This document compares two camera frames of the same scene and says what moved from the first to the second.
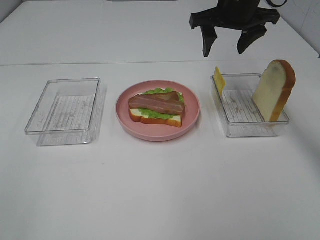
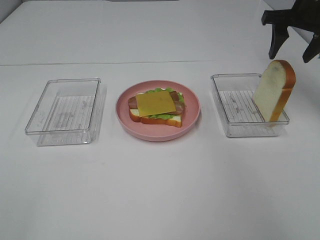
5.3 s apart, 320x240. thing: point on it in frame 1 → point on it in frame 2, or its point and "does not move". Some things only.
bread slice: x=274 y=88 does not move
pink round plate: x=158 y=130 does not move
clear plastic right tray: x=240 y=114 does not move
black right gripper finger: x=248 y=36 → x=313 y=49
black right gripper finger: x=209 y=36 → x=280 y=34
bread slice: x=135 y=115 does not move
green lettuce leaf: x=157 y=114 does not move
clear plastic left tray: x=68 y=112 does not move
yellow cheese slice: x=220 y=81 → x=151 y=103
